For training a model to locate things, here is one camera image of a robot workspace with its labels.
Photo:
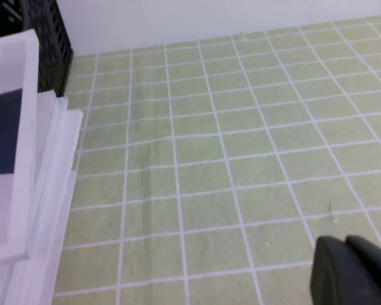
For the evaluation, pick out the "black mesh book holder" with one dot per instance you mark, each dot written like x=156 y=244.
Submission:
x=52 y=47

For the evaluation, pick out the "white magazine with man portrait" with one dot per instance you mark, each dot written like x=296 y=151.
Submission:
x=6 y=127

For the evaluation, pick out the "plain white magazine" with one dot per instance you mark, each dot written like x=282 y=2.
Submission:
x=73 y=133

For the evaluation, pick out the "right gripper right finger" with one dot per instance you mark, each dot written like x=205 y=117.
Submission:
x=374 y=254

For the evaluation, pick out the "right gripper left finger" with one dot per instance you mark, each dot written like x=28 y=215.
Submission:
x=343 y=279

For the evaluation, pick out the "white magazine with orange corner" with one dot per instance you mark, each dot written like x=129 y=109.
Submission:
x=49 y=152

